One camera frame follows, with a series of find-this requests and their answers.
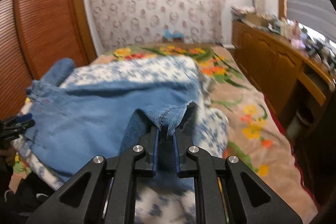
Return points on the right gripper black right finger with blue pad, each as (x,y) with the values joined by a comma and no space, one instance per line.
(227,190)

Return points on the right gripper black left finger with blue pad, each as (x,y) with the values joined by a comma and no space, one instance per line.
(104,190)

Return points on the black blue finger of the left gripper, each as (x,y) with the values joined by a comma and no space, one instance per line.
(14,126)

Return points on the blue denim pants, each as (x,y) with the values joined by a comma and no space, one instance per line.
(74,123)

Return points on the white blue floral sheet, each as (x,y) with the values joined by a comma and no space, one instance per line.
(164,199)

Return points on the beige floral blanket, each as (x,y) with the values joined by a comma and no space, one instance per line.
(236,121)

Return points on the brown louvered wardrobe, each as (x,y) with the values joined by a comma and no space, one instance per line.
(34,35)

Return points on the wooden sideboard cabinet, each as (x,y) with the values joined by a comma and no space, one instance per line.
(296,87)

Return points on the blue tissue box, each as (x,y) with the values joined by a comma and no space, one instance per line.
(170,36)

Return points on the pink bottle on cabinet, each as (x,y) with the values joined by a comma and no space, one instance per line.
(295,38)

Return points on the cardboard box on cabinet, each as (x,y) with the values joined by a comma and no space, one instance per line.
(258,19)

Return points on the patterned lace wall cloth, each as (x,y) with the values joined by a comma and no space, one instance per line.
(123,23)

